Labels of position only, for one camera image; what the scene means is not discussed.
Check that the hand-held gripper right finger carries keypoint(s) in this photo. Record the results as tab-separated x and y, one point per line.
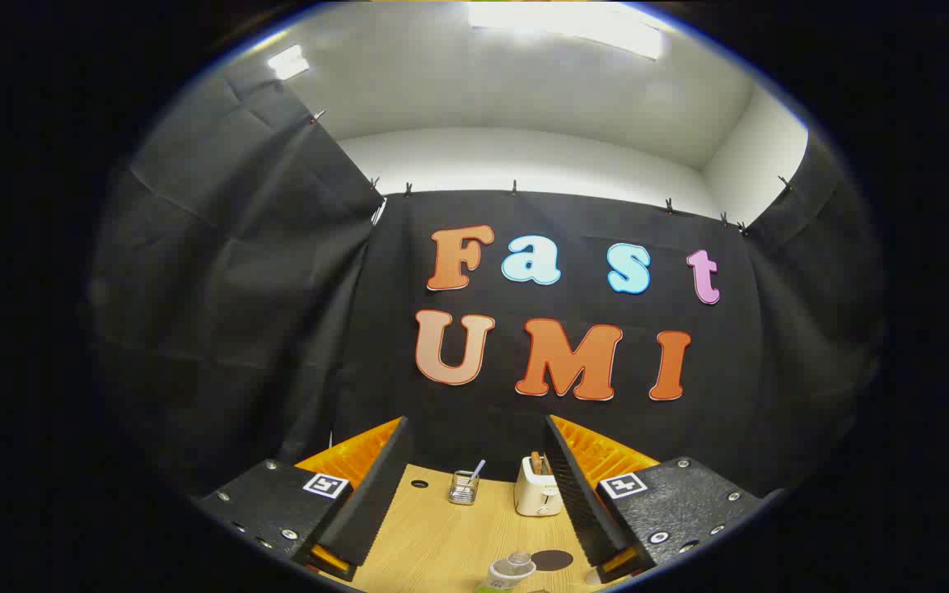
577	494

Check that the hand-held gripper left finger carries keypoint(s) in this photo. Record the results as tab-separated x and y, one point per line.
376	494

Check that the dark round coaster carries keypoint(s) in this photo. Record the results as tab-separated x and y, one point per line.
555	561

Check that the white green label juice bottle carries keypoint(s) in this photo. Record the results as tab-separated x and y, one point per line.
511	568

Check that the white toaster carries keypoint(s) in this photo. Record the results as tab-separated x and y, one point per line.
536	494

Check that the bread slice in toaster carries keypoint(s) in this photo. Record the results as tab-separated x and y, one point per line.
535	463

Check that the wooden table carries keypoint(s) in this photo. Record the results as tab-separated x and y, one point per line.
441	535

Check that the metal mesh utensil holder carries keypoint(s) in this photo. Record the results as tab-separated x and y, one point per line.
463	492

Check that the spoon in mesh holder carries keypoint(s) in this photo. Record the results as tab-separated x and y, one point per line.
477	471

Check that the small ceiling light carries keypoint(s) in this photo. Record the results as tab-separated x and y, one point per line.
287	63

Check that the long ceiling light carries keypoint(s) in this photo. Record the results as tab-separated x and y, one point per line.
565	25

